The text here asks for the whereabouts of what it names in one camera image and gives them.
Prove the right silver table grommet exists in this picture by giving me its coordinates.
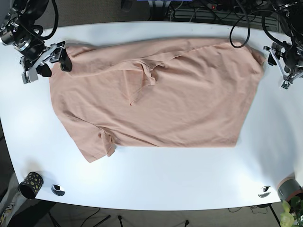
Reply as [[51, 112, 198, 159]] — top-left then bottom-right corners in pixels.
[[258, 185, 272, 198]]

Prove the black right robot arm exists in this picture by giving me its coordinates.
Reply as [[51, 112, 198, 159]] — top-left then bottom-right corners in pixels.
[[0, 0, 72, 84]]

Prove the salmon pink T-shirt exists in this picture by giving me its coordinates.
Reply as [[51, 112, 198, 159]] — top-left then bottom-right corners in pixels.
[[49, 37, 265, 162]]

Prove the green potted plant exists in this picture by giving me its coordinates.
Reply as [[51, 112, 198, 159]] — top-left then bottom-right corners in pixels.
[[280, 196, 303, 227]]

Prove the black dotted cup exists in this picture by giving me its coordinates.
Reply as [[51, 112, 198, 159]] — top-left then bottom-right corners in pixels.
[[18, 172, 44, 200]]

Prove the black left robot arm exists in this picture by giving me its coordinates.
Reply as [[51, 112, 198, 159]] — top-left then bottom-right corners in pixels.
[[229, 0, 303, 90]]

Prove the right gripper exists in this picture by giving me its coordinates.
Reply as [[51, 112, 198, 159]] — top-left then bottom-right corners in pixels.
[[20, 42, 72, 84]]

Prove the left silver table grommet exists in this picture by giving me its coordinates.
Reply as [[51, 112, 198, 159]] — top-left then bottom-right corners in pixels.
[[51, 184, 65, 196]]

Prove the silver table grommet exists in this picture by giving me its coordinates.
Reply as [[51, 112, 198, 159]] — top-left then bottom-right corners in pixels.
[[258, 185, 272, 198], [51, 184, 65, 196]]

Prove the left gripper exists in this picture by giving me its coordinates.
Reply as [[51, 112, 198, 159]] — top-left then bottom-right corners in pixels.
[[263, 43, 303, 89]]

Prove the grey plant pot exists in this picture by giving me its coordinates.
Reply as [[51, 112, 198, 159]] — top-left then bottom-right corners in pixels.
[[277, 177, 303, 202]]

